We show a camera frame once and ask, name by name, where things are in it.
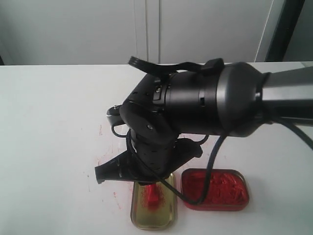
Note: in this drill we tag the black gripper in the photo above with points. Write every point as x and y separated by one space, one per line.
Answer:
147 163

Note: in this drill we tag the red stamp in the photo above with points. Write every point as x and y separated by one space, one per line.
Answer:
152 195

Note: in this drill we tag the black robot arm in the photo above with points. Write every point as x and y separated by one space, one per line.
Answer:
209 99

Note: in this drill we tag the red ink paste tin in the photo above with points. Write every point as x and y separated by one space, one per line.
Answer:
227 191

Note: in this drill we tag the gold tin lid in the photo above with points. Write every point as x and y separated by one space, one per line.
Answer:
158 217

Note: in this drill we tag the white cabinet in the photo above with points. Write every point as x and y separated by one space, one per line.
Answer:
76 32

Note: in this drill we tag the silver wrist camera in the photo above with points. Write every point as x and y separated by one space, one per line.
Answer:
114 117

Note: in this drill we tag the dark door frame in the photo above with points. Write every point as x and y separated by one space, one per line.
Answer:
284 30

